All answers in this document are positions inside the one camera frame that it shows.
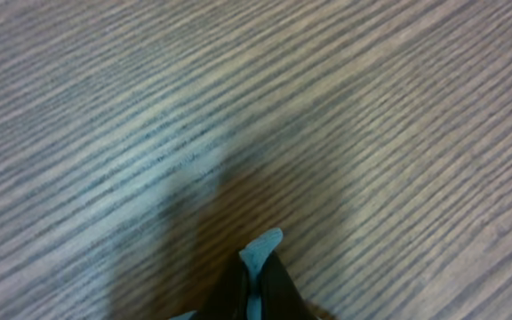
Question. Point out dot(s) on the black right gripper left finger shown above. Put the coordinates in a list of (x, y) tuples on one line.
[(228, 298)]

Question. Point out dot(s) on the light blue printed t-shirt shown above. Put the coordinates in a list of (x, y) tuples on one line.
[(253, 258)]

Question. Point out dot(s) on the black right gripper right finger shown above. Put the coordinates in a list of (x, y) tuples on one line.
[(280, 298)]

